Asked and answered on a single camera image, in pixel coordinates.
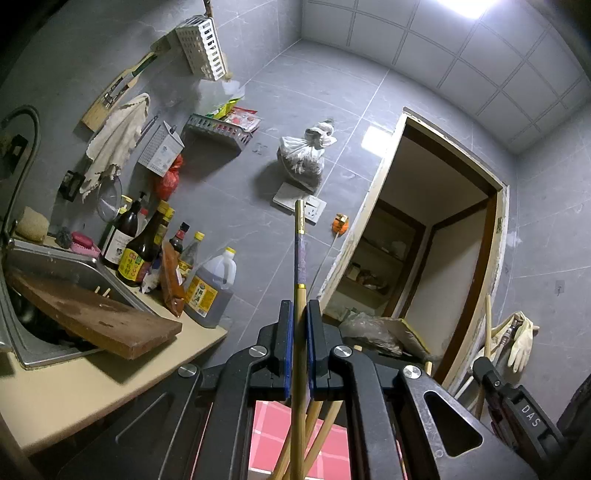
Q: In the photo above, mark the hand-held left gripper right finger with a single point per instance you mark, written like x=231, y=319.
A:
x=313, y=341

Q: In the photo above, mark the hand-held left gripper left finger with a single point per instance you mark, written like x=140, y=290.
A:
x=287, y=341

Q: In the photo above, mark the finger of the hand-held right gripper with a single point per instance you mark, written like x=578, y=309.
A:
x=487, y=374

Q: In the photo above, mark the bunch of wooden chopsticks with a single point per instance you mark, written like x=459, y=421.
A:
x=318, y=424

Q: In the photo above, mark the purple banded wooden chopstick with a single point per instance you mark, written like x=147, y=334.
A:
x=300, y=258

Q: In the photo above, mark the cream rubber glove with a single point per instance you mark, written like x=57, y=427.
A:
x=521, y=344
x=498, y=328

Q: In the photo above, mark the crumpled clear plastic sheet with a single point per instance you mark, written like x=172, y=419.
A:
x=369, y=330

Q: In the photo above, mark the yellow edged cushion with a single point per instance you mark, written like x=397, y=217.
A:
x=418, y=339

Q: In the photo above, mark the pink checked cloth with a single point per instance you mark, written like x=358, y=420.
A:
x=272, y=424

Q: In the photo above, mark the wooden storage shelf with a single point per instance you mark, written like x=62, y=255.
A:
x=369, y=277

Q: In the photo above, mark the large cooking oil jug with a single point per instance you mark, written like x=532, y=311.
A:
x=210, y=295

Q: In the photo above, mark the yellow capped clear bottle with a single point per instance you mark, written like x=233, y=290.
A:
x=190, y=258

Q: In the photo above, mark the orange seasoning packet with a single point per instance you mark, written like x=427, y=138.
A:
x=171, y=281

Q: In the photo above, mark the soy sauce bottle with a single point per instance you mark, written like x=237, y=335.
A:
x=138, y=254

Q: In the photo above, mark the filled clear plastic bag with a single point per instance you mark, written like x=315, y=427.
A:
x=302, y=161

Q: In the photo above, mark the wooden cutting board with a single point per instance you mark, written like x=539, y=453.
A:
x=101, y=318

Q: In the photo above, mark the dark wine bottle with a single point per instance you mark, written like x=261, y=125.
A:
x=117, y=235

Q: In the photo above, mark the red plastic bag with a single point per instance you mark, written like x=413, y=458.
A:
x=168, y=180

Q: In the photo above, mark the beige kitchen counter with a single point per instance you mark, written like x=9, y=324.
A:
x=92, y=397

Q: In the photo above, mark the crumpled white plastic bag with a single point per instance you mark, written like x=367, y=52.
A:
x=321, y=134

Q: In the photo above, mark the pink soap dish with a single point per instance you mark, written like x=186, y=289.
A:
x=85, y=244

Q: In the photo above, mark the red snack packet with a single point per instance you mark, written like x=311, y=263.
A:
x=242, y=120

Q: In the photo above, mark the white perforated utensil holder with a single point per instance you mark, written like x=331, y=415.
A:
x=161, y=147

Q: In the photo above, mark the yellow snack packet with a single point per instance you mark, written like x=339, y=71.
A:
x=226, y=108

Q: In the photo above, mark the steel wool scrubber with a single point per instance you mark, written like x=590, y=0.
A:
x=64, y=236

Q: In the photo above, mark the steel sink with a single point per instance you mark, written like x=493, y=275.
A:
x=46, y=263

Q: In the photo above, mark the white hanging rag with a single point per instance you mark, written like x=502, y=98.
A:
x=113, y=138

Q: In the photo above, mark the beige loofah sponge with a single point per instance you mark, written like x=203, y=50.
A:
x=32, y=224

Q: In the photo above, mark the wooden knife rack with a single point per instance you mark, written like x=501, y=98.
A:
x=120, y=90

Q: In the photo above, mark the curved metal faucet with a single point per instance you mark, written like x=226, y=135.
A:
x=22, y=111

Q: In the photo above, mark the ceiling light panel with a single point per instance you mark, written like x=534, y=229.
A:
x=471, y=7

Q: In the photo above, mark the orange wall plug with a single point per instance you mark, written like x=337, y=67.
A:
x=340, y=224

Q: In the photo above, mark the white wall socket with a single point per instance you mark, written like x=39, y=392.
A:
x=309, y=210

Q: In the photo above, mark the white wall switch plate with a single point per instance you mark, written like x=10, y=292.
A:
x=284, y=196

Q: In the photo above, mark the wooden door frame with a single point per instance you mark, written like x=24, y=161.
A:
x=379, y=184

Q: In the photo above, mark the grey wall shelf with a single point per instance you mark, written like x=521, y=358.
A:
x=217, y=131

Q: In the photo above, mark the white wall basket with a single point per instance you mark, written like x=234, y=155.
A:
x=203, y=46

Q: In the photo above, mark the black wall socket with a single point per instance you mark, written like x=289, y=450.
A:
x=14, y=154

